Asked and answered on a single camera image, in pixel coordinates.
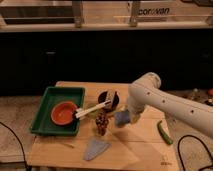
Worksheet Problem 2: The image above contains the black cable left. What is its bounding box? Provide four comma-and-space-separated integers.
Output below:
0, 121, 33, 171

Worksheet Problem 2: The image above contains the blue sponge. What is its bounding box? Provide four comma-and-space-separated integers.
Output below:
114, 110, 130, 127

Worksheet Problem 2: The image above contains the bunch of dark grapes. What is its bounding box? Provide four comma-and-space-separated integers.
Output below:
95, 114, 109, 136

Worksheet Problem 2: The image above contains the black cable right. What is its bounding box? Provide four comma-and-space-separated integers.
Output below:
176, 134, 213, 171

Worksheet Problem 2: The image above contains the black cable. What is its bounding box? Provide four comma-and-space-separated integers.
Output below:
176, 134, 213, 171
0, 121, 33, 171

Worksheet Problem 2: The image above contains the white handled brush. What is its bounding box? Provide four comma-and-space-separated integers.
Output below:
73, 100, 111, 119

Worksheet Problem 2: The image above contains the green plastic tray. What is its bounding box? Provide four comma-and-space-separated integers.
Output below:
30, 87, 85, 136

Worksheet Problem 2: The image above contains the grey cloth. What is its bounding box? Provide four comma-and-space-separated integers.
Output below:
83, 138, 110, 161

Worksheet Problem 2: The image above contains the green cucumber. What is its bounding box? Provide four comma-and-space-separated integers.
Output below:
157, 120, 173, 145

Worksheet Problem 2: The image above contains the wooden block in bowl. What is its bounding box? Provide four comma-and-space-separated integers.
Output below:
106, 90, 116, 104

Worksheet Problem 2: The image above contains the green leafy vegetable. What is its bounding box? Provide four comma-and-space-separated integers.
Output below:
82, 104, 98, 116

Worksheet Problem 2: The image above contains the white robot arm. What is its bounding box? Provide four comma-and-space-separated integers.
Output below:
126, 72, 213, 138

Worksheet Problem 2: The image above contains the orange bowl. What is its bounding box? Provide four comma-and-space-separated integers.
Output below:
50, 101, 77, 126

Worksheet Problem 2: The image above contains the black bowl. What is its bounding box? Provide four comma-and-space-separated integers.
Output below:
98, 90, 119, 111

